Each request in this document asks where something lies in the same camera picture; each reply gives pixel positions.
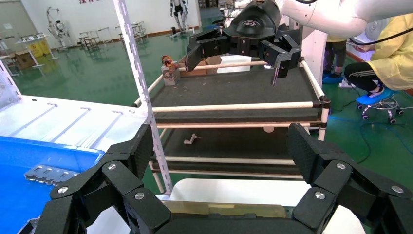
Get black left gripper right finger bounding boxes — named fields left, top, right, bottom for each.
left=286, top=122, right=413, bottom=234

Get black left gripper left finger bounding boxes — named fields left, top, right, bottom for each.
left=34, top=123, right=172, bottom=234

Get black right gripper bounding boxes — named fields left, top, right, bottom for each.
left=185, top=0, right=302, bottom=87

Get white flat board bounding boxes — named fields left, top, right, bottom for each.
left=217, top=54, right=253, bottom=74

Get pipe cart with black shelves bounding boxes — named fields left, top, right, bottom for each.
left=133, top=57, right=331, bottom=195

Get open cardboard box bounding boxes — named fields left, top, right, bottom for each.
left=178, top=55, right=223, bottom=78

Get blue plastic bin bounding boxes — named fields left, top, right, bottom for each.
left=0, top=136, right=106, bottom=234

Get white column panel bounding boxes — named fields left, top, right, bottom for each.
left=300, top=25, right=328, bottom=87

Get white metal shelf rack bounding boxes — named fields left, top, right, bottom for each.
left=0, top=0, right=174, bottom=196

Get dark humanoid robot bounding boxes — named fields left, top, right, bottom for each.
left=169, top=0, right=190, bottom=35

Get red brown toy figure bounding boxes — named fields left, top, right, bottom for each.
left=161, top=55, right=178, bottom=70

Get standing person in black trousers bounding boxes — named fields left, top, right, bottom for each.
left=322, top=35, right=348, bottom=85

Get rolling stool with blue seat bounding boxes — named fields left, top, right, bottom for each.
left=356, top=89, right=405, bottom=125

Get white power strip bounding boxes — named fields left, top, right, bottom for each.
left=338, top=78, right=356, bottom=89

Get small white plastic piece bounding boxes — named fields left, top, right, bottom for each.
left=183, top=133, right=202, bottom=145

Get seated person in yellow coat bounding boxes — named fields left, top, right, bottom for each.
left=343, top=13, right=413, bottom=98

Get closed cardboard box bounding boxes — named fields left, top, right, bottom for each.
left=14, top=50, right=37, bottom=70

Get yellow floor signs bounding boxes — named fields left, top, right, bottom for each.
left=28, top=41, right=52, bottom=59

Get white workshop table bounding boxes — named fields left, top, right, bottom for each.
left=15, top=31, right=60, bottom=69

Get white humanoid robot on stand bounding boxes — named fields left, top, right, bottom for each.
left=46, top=6, right=70, bottom=50

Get silver slotted bracket part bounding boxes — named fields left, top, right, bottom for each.
left=24, top=164, right=80, bottom=187

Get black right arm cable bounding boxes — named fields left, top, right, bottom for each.
left=348, top=26, right=413, bottom=46

